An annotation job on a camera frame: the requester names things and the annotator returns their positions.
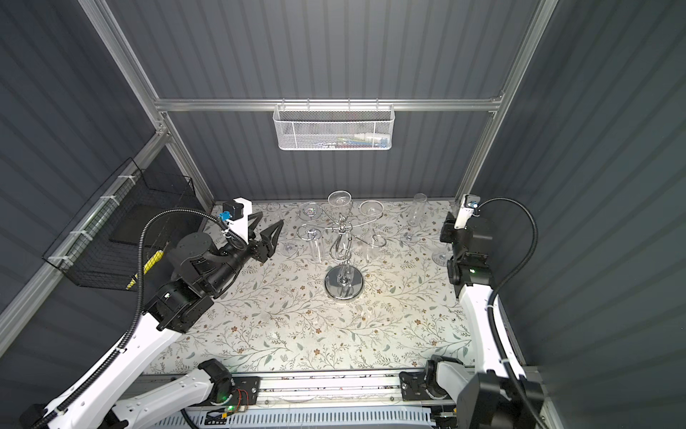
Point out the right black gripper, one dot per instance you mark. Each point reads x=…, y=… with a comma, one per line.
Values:
x=448, y=229

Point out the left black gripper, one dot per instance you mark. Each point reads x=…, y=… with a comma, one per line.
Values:
x=258, y=248

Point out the clear wine glass front sticker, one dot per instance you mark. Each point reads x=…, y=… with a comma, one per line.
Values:
x=414, y=217

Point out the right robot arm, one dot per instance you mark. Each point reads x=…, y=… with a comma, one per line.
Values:
x=497, y=393

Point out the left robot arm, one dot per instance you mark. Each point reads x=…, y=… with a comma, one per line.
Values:
x=204, y=273

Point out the chrome wine glass rack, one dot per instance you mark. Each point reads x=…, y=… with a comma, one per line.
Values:
x=345, y=282

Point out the yellow black striped object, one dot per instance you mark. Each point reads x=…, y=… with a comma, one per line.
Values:
x=157, y=257

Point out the black pad in basket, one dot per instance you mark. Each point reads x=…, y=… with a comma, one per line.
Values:
x=129, y=229

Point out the items in white basket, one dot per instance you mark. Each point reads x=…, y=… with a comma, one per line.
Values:
x=356, y=141

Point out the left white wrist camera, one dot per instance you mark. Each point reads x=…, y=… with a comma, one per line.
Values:
x=234, y=218

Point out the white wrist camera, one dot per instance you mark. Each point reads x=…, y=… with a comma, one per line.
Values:
x=468, y=204
x=234, y=218

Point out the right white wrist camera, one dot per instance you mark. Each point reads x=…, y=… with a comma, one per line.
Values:
x=468, y=204

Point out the white mesh wall basket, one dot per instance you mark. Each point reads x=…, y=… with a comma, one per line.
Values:
x=298, y=130

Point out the black wire wall basket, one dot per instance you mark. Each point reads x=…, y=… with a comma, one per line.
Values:
x=101, y=250

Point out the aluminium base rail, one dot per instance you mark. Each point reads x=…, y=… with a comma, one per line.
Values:
x=341, y=388

